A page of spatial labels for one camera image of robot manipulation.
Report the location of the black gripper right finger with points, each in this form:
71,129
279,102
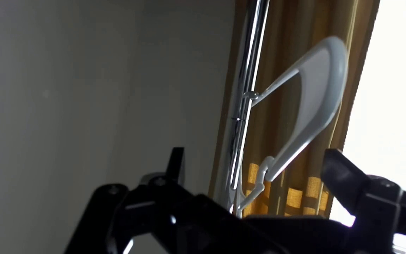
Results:
377,204

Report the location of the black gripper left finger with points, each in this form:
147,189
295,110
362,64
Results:
181,222

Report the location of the white plastic coat hanger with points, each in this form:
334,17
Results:
324,74

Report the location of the brown curtain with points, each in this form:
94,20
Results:
294,27

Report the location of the metal clothes rack frame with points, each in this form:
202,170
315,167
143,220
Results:
245,95

